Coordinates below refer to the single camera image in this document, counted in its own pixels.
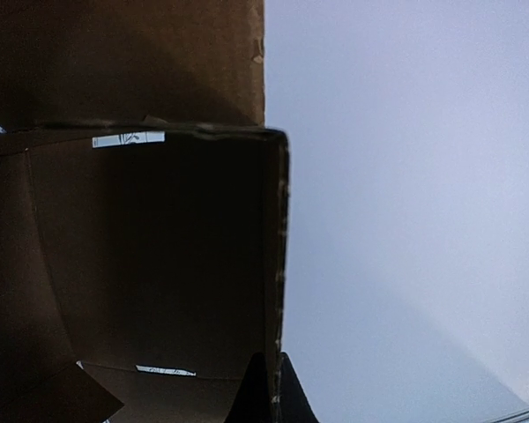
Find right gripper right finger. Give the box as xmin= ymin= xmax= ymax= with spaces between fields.
xmin=277 ymin=352 xmax=318 ymax=423

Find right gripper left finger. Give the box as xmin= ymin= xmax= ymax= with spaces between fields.
xmin=224 ymin=352 xmax=272 ymax=423

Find brown cardboard box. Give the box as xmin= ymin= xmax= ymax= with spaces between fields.
xmin=0 ymin=1 xmax=289 ymax=422

